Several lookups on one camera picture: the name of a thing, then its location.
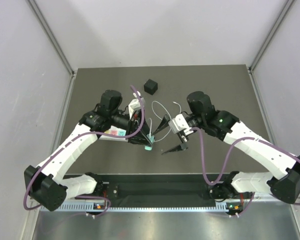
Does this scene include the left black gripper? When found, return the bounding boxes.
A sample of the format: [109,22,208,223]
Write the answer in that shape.
[110,109,155,147]

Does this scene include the teal charger plug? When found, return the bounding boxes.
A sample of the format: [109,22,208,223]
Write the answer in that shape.
[144,134,155,151]

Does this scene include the white power strip coloured sockets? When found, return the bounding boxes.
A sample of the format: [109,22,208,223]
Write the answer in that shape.
[99,126,128,142]

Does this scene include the thin light green cable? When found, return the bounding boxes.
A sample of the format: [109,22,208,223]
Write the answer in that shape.
[149,100,182,143]

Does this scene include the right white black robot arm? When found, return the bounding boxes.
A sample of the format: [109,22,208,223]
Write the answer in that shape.
[153,91,300,204]

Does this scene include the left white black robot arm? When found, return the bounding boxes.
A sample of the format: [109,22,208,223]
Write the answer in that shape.
[23,86,154,212]

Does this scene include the dark grey table mat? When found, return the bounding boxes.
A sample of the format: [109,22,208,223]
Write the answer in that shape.
[62,65,268,174]

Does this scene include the black cube block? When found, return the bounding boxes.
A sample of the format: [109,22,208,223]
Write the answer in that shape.
[143,79,158,95]

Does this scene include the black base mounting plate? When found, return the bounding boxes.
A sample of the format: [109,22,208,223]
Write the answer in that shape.
[87,172,252,202]

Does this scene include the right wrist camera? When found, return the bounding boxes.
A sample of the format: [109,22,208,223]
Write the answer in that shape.
[169,113,194,136]

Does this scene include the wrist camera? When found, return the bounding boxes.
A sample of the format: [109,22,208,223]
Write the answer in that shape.
[128,91,145,119]
[169,113,194,136]

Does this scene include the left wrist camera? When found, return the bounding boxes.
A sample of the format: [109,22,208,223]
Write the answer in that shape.
[128,91,145,119]

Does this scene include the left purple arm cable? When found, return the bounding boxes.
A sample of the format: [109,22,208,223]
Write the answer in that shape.
[23,84,146,218]

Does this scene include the slotted grey cable duct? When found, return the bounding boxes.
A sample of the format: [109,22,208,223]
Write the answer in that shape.
[39,201,243,213]

